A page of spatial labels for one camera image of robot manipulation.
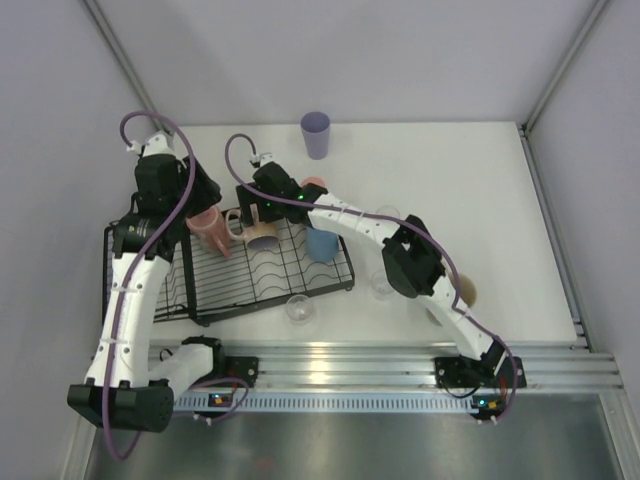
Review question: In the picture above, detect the pink ghost pattern mug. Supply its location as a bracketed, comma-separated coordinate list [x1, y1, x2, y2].
[186, 206, 231, 258]

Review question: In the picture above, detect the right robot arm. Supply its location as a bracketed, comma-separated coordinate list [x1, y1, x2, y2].
[240, 162, 526, 388]

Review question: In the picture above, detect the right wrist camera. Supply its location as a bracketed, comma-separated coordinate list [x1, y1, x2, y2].
[249, 152, 275, 170]

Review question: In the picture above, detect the cream seashell mug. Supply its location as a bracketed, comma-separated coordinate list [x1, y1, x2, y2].
[427, 273, 477, 326]

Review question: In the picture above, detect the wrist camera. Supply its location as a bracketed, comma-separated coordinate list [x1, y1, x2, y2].
[127, 131, 175, 157]
[249, 152, 275, 170]

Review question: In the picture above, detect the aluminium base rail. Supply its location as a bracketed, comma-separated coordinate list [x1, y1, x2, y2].
[224, 341, 623, 393]

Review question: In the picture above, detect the black wire dish rack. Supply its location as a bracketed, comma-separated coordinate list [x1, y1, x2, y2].
[102, 199, 357, 326]

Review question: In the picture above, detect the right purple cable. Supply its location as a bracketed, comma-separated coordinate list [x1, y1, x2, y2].
[223, 133, 521, 421]

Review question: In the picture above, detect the clear glass lower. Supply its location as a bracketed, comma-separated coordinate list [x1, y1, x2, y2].
[285, 294, 315, 326]

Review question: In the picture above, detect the clear glass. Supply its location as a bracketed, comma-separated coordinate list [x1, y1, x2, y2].
[376, 205, 400, 217]
[285, 294, 315, 326]
[370, 270, 395, 301]

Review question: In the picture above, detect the purple plastic tumbler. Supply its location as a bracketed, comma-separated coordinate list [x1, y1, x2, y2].
[300, 111, 331, 160]

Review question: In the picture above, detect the salmon pink plastic tumbler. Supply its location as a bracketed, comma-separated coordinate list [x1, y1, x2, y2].
[301, 176, 326, 188]

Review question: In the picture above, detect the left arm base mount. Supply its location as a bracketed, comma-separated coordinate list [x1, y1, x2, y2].
[180, 336, 259, 387]

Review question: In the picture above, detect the clear glass upper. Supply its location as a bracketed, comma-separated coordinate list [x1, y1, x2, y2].
[376, 205, 400, 217]

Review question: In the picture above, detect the perforated cable tray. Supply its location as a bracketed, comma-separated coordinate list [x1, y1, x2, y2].
[174, 392, 478, 414]

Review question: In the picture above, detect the blue plastic tumbler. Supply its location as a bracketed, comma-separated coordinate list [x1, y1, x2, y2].
[306, 227, 339, 263]

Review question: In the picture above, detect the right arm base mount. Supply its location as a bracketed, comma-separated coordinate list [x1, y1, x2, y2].
[434, 342, 527, 390]

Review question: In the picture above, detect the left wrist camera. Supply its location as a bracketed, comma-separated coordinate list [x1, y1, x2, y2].
[127, 131, 175, 157]

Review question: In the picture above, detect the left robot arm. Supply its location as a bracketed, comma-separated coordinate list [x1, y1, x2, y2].
[67, 153, 228, 433]

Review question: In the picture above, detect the pale pink iridescent mug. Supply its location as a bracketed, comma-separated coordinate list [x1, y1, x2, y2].
[225, 204, 279, 251]

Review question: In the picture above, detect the clear glass middle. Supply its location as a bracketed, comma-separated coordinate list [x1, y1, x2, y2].
[370, 270, 395, 301]

